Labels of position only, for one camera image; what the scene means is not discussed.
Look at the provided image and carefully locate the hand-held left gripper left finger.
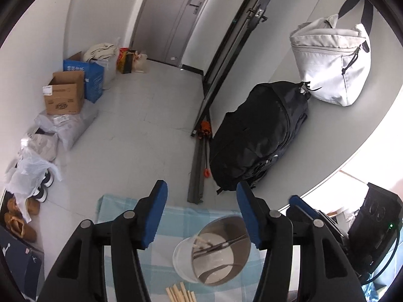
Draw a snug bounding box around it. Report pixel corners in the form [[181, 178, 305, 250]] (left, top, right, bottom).
[[38, 179, 169, 302]]

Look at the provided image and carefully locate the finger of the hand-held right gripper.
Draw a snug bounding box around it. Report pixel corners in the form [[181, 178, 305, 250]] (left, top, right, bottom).
[[289, 195, 349, 250]]

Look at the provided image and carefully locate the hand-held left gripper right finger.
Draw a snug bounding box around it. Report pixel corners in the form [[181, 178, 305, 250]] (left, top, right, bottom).
[[237, 181, 367, 302]]

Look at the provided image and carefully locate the pile of wooden chopsticks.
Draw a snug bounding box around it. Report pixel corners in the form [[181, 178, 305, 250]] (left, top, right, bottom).
[[166, 282, 198, 302]]

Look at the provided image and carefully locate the blue checked tablecloth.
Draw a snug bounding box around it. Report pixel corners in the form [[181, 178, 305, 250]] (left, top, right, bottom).
[[94, 194, 269, 302]]

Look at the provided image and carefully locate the black backpack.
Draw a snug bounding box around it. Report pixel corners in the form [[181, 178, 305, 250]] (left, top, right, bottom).
[[209, 81, 312, 196]]

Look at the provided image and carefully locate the orange black tool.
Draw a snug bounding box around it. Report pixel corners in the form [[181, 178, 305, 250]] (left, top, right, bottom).
[[195, 120, 213, 178]]

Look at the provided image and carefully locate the brown slipper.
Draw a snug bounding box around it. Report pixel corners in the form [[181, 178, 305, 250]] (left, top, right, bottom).
[[6, 196, 42, 216], [4, 212, 37, 243]]

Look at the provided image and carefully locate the grey parcel bag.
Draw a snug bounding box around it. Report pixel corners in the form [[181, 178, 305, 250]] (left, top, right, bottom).
[[34, 106, 99, 150]]

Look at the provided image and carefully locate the crumpled white plastic bag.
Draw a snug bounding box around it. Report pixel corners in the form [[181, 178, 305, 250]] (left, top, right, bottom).
[[6, 150, 62, 221]]

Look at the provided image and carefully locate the patterned white bag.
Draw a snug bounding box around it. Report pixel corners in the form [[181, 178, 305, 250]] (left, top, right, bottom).
[[20, 127, 59, 162]]

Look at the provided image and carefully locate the white fabric bag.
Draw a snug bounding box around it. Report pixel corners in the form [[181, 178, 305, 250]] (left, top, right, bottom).
[[290, 0, 376, 107]]

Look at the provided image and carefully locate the dark blue box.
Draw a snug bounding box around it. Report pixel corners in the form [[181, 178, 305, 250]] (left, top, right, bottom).
[[0, 223, 45, 294]]

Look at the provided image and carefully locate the brown cardboard box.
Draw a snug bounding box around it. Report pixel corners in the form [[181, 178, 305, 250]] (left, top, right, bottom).
[[43, 70, 86, 116]]

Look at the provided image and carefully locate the blue cardboard box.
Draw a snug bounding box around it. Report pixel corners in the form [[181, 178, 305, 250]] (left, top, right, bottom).
[[63, 52, 105, 103]]

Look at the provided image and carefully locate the translucent white plastic bag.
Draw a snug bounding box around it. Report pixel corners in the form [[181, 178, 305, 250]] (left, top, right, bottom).
[[100, 56, 121, 86]]

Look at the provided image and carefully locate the beige bag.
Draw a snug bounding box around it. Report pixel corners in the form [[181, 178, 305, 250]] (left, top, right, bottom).
[[133, 53, 149, 73]]

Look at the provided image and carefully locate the red yellow bag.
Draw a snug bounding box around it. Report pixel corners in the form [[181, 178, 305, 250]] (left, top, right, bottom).
[[117, 47, 139, 74]]

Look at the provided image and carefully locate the cream cloth bundle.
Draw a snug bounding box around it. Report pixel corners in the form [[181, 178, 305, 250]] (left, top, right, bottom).
[[82, 42, 120, 62]]

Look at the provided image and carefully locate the grey door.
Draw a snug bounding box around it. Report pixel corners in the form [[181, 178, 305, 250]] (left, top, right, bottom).
[[130, 0, 221, 67]]

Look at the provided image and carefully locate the black cable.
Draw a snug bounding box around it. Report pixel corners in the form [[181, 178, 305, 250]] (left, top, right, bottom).
[[362, 235, 401, 290]]

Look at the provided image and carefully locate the black floor rail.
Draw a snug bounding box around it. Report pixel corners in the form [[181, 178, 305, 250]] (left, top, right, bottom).
[[187, 138, 209, 204]]

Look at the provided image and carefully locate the black metal door frame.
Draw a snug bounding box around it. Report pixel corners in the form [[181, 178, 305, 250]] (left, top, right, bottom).
[[190, 0, 288, 139]]

